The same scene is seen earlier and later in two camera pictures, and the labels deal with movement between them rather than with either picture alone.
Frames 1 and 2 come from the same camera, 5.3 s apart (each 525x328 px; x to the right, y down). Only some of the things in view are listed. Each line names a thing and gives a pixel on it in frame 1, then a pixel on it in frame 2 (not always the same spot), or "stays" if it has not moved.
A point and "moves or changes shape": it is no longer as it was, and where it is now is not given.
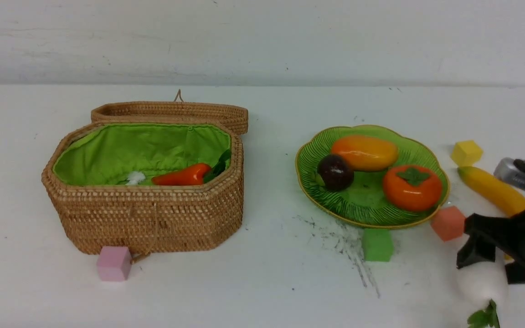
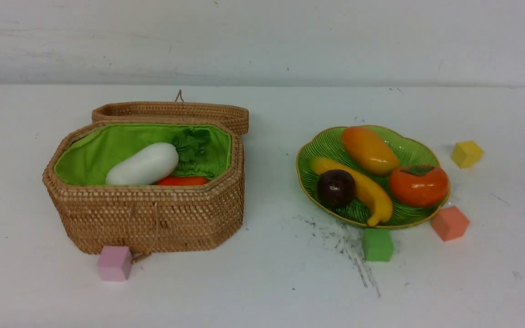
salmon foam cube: x=449 y=222 stays
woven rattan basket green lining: x=97 y=191 stays
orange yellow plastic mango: x=367 y=153 moves or changes shape
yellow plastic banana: x=507 y=198 to x=379 y=207
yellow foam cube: x=466 y=153 stays
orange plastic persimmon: x=412 y=188 moves or changes shape
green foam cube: x=378 y=244 stays
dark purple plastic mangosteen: x=337 y=171 to x=336 y=188
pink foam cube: x=114 y=263 stays
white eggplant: x=483 y=285 to x=184 y=156
